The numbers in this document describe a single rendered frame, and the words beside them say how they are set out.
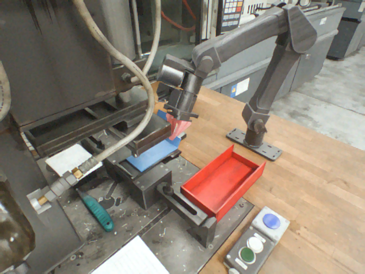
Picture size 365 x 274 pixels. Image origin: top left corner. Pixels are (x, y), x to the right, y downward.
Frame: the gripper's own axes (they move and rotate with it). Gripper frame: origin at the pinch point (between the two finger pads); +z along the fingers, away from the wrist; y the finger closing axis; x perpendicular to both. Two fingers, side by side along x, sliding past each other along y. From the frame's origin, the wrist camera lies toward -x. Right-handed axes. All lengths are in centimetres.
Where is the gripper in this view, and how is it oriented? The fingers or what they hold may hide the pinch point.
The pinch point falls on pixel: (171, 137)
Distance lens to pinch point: 68.0
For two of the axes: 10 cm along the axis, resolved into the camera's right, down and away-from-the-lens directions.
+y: -6.0, -0.3, -8.0
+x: 7.2, 4.1, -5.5
